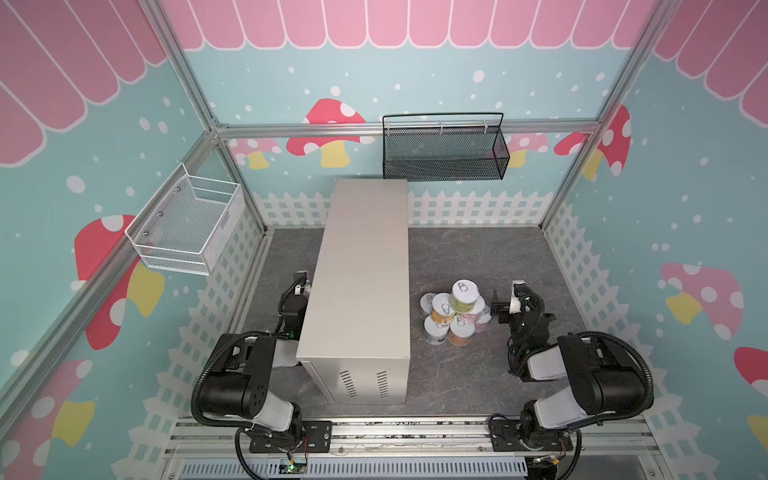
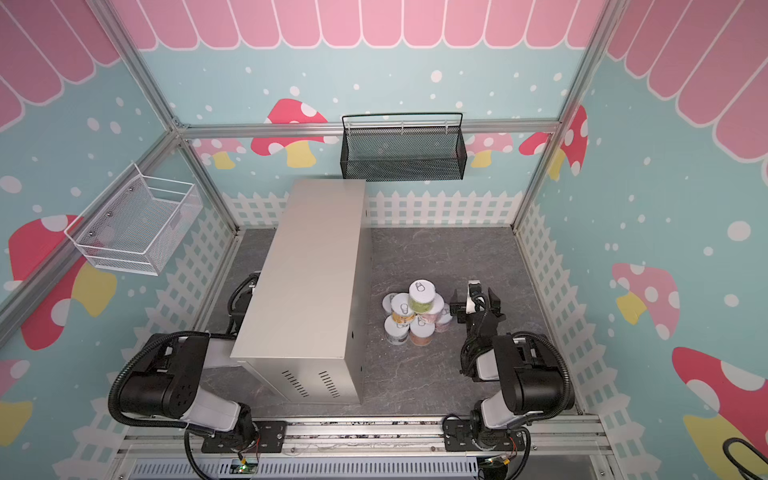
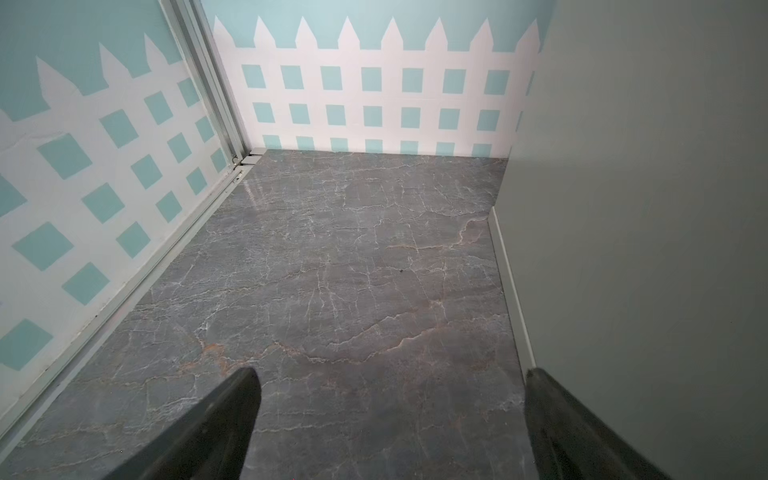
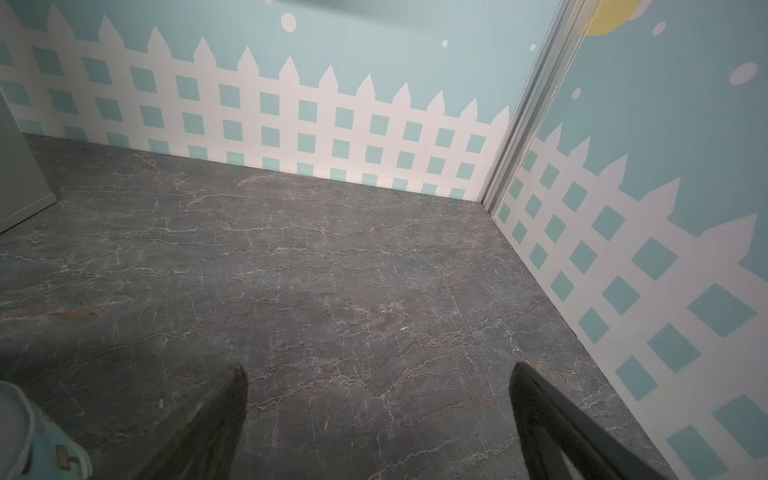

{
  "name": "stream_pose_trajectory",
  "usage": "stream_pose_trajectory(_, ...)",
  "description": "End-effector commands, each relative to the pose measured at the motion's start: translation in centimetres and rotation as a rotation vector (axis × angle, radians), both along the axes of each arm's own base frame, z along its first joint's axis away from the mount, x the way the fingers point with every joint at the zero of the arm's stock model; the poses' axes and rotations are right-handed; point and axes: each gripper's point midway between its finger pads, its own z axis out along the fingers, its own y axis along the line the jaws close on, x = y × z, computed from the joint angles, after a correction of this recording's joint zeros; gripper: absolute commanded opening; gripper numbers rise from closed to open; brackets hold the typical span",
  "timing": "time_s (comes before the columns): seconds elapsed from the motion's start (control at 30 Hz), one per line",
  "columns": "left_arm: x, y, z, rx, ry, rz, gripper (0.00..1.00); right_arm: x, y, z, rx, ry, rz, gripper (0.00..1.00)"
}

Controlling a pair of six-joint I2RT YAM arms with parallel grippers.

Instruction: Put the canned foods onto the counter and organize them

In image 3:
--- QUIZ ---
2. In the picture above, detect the grey metal cabinet counter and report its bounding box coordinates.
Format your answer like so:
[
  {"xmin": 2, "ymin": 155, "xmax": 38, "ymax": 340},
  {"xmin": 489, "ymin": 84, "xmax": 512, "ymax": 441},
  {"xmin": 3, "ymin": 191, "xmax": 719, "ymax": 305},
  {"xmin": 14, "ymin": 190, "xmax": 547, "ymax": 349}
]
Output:
[{"xmin": 490, "ymin": 1, "xmax": 767, "ymax": 479}]

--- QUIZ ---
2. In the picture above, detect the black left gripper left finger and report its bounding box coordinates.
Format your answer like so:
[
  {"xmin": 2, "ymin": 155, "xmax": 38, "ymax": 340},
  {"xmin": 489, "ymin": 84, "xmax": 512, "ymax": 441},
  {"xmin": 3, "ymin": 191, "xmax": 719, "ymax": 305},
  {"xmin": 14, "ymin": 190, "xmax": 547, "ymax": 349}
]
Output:
[{"xmin": 107, "ymin": 367, "xmax": 261, "ymax": 479}]

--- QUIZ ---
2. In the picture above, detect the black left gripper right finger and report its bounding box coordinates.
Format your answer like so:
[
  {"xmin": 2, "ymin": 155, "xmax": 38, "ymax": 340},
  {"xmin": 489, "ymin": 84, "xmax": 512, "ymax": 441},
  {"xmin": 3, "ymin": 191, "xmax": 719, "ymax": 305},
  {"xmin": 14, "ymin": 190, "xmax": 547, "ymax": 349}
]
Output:
[{"xmin": 524, "ymin": 368, "xmax": 668, "ymax": 479}]

